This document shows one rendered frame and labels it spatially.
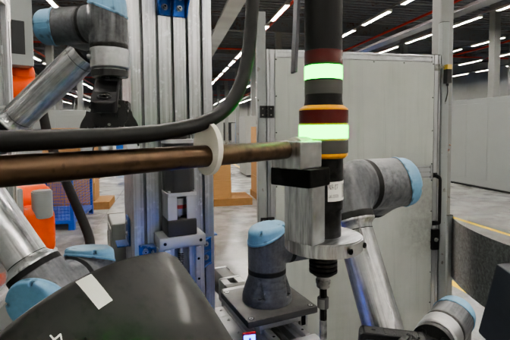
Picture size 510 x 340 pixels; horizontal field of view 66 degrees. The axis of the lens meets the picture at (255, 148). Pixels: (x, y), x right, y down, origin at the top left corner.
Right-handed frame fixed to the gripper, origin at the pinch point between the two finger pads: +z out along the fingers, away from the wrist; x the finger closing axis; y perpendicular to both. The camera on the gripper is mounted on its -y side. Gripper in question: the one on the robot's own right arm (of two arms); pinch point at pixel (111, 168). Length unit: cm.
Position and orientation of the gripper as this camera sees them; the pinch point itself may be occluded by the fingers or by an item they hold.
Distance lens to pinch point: 84.5
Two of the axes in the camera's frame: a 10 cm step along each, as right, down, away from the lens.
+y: -2.1, -0.5, 9.8
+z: 0.1, 10.0, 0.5
